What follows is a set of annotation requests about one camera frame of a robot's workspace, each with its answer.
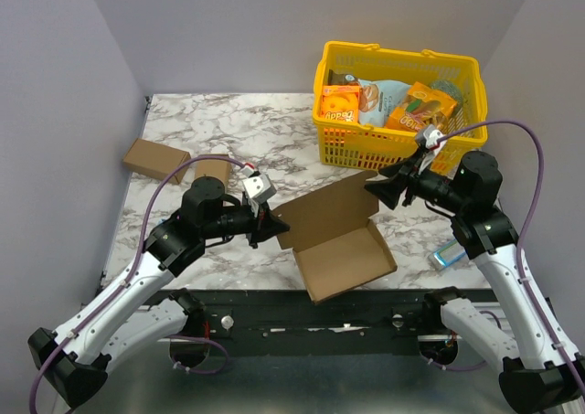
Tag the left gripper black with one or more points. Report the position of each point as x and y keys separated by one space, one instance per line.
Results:
x=264 y=227

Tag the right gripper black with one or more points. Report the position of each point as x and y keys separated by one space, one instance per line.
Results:
x=407 y=185

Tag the cardboard box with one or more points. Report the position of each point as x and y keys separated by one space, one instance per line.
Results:
x=336 y=245
x=154 y=160
x=214 y=167

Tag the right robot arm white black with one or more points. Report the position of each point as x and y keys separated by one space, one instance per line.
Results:
x=538 y=366

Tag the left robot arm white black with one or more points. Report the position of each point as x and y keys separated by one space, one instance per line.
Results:
x=76 y=357

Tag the folded cardboard box upright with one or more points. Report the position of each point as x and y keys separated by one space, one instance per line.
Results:
x=214 y=167

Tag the blue box right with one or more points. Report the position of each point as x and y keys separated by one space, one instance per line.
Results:
x=446 y=255

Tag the orange Daddy snack box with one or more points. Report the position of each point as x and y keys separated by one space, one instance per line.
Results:
x=340 y=103

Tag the orange snack bag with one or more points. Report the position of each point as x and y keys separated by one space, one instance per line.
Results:
x=420 y=107

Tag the yellow plastic shopping basket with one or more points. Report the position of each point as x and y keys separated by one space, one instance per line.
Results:
x=367 y=147

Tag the light blue snack bag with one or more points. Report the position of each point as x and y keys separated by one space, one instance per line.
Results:
x=378 y=99

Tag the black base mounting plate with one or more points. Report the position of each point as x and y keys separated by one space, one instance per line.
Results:
x=287 y=323

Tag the green scouring pad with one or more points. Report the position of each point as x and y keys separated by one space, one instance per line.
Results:
x=449 y=88

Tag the dark brown snack packet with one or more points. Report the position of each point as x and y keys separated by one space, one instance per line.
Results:
x=341 y=79

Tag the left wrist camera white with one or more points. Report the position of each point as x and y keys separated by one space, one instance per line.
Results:
x=259 y=188

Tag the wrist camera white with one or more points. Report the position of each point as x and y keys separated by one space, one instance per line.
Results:
x=259 y=188
x=429 y=144

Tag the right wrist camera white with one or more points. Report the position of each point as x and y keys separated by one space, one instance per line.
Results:
x=429 y=144

